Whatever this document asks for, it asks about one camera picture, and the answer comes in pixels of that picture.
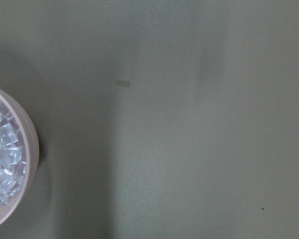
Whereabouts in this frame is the clear ice cubes pile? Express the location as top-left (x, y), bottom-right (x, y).
top-left (0, 102), bottom-right (27, 208)

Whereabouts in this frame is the pink bowl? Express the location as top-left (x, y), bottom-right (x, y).
top-left (0, 89), bottom-right (39, 225)

